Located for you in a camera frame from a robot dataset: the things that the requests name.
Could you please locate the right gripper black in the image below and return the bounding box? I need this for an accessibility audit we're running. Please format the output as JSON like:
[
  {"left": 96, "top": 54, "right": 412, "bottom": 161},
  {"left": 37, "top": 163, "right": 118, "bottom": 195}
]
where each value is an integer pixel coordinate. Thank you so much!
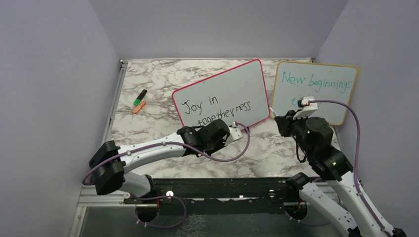
[{"left": 275, "top": 108, "right": 314, "bottom": 157}]

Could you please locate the black whiteboard marker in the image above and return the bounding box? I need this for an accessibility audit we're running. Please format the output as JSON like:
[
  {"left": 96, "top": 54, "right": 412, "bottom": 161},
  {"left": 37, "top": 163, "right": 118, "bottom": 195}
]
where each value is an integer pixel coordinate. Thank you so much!
[{"left": 269, "top": 107, "right": 277, "bottom": 117}]

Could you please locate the red framed whiteboard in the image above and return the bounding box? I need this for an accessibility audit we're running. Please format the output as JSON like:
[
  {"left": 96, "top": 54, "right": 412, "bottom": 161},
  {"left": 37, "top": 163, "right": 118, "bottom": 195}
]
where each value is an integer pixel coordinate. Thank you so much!
[{"left": 171, "top": 59, "right": 270, "bottom": 127}]

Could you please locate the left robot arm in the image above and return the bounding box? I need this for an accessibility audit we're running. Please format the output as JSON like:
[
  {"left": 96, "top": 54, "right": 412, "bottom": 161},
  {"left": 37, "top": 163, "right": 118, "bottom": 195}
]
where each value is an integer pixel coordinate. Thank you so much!
[{"left": 88, "top": 119, "right": 243, "bottom": 203}]

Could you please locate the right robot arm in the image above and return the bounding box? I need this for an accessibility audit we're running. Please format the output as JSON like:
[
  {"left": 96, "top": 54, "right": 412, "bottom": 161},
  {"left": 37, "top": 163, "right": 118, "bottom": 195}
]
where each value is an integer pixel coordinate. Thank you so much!
[{"left": 274, "top": 111, "right": 406, "bottom": 237}]

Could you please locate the yellow framed written whiteboard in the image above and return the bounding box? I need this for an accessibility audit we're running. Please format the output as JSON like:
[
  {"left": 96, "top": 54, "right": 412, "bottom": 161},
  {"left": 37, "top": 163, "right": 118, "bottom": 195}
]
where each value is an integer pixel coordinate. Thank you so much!
[{"left": 270, "top": 61, "right": 358, "bottom": 115}]

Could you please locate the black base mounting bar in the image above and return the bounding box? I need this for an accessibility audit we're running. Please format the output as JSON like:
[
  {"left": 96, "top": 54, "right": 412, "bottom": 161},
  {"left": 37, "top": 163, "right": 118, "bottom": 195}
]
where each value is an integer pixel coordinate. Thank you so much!
[{"left": 122, "top": 177, "right": 303, "bottom": 215}]

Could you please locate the orange highlighter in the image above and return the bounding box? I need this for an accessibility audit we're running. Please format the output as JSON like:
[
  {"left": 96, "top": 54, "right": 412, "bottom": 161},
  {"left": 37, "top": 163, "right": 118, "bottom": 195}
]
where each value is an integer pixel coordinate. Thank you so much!
[{"left": 132, "top": 101, "right": 146, "bottom": 114}]

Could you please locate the green highlighter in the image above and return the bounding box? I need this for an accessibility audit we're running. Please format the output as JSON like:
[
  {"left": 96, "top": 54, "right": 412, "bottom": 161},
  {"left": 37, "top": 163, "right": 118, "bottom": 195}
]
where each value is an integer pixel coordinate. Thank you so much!
[{"left": 133, "top": 89, "right": 148, "bottom": 106}]

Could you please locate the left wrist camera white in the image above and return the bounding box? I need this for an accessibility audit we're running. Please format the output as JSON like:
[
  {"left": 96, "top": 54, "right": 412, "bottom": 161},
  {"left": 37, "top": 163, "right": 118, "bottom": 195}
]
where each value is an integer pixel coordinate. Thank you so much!
[{"left": 224, "top": 121, "right": 243, "bottom": 146}]

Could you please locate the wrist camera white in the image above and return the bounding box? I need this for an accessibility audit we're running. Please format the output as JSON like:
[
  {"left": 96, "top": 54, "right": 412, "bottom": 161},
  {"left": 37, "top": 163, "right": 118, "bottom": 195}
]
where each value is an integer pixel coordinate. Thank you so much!
[
  {"left": 293, "top": 96, "right": 318, "bottom": 119},
  {"left": 224, "top": 121, "right": 243, "bottom": 146}
]

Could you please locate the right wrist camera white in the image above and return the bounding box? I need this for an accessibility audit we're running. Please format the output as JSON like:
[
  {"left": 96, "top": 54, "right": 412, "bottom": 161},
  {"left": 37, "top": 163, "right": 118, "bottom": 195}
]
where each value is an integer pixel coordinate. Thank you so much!
[{"left": 293, "top": 96, "right": 318, "bottom": 119}]

